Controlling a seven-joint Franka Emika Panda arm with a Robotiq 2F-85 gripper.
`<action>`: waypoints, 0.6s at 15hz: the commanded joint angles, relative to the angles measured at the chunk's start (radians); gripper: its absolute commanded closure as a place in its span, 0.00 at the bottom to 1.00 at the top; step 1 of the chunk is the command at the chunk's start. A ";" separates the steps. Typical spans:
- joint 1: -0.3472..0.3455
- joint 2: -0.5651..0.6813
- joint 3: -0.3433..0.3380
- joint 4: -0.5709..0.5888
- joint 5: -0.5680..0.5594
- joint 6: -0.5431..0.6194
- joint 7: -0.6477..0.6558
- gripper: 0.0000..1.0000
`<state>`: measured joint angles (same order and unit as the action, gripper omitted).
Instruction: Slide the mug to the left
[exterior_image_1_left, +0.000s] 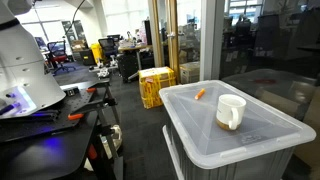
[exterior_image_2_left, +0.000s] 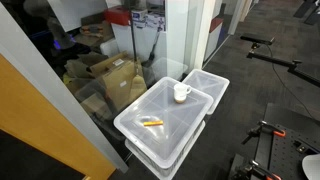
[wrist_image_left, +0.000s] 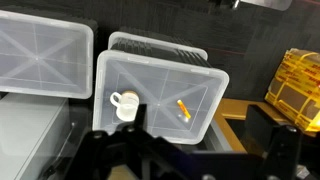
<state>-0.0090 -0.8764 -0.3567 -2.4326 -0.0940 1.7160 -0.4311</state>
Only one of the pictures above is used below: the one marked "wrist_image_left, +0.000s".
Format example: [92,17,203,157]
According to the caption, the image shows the clear plastic bin behind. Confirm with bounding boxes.
[108,32,208,62]

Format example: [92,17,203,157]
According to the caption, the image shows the clear plastic bin with mug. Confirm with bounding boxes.
[92,50,229,144]

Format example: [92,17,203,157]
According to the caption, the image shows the orange marker pen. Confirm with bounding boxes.
[177,99,191,119]

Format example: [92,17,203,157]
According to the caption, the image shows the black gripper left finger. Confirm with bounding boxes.
[122,104,147,133]

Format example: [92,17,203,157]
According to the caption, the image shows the clear plastic bin left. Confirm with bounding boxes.
[0,10,94,99]

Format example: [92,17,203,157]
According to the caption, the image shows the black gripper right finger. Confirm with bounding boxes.
[245,105,302,180]

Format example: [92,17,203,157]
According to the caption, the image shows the white ceramic mug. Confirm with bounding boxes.
[110,91,139,122]

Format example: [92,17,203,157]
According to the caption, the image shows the yellow DHL cardboard package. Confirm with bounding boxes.
[265,48,320,132]

